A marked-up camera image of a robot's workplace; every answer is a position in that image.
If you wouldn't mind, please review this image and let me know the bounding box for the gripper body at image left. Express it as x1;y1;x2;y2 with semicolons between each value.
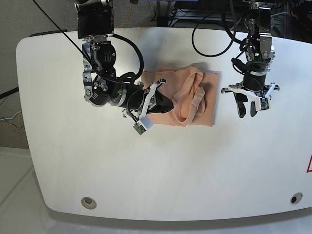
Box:
121;79;166;121

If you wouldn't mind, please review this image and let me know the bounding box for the white floor cable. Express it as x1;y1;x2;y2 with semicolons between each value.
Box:
4;111;22;121

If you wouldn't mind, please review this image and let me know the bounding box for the black strip behind table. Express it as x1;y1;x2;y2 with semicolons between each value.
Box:
29;29;68;37

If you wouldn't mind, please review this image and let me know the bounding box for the black bar at left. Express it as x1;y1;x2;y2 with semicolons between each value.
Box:
0;86;19;99

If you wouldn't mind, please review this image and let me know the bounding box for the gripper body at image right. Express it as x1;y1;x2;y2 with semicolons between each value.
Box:
221;72;273;100

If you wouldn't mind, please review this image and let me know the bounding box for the yellow floor cable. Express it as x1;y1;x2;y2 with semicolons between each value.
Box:
117;3;134;29

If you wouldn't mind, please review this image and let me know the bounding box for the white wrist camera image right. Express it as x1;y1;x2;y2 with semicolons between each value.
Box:
255;97;271;112

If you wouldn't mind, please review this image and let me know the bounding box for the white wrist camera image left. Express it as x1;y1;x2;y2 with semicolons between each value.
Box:
133;116;153;135

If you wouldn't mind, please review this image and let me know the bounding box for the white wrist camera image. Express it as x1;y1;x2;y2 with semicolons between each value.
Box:
255;97;271;112
133;116;153;135

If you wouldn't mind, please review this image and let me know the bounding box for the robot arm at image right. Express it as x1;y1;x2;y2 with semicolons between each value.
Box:
221;0;280;118

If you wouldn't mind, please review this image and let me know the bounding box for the black desk leg base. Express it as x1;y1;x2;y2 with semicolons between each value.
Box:
156;0;171;27

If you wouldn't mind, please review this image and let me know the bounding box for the right table cable grommet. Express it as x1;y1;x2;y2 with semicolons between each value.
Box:
290;193;303;204

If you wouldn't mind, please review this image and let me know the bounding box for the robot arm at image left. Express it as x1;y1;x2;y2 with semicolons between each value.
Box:
75;0;174;122

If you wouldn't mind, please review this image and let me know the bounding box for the left table cable grommet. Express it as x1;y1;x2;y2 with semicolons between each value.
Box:
81;197;97;210

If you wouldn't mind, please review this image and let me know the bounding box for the table cable grommet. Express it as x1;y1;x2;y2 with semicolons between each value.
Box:
81;197;97;210
290;193;303;204

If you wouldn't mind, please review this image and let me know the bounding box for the peach orange T-shirt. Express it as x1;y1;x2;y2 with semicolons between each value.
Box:
141;66;220;127

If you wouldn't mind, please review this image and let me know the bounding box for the aluminium frame rail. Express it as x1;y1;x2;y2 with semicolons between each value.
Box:
170;9;288;37

